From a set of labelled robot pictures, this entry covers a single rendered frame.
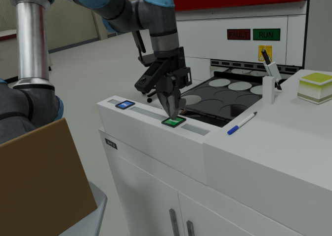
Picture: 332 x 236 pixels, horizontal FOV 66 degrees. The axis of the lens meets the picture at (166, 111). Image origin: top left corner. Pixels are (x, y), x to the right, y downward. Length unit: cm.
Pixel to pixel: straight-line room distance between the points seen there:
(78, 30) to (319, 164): 988
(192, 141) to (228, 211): 21
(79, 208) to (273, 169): 49
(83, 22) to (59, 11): 91
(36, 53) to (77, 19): 936
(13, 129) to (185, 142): 42
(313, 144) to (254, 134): 13
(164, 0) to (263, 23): 60
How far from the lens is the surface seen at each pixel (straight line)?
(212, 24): 132
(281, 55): 118
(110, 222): 190
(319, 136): 71
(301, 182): 57
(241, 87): 117
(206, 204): 81
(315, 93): 85
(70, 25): 1009
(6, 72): 666
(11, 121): 70
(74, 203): 73
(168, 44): 68
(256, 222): 72
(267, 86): 83
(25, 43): 89
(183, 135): 71
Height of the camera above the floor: 133
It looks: 25 degrees down
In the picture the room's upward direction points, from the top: 10 degrees counter-clockwise
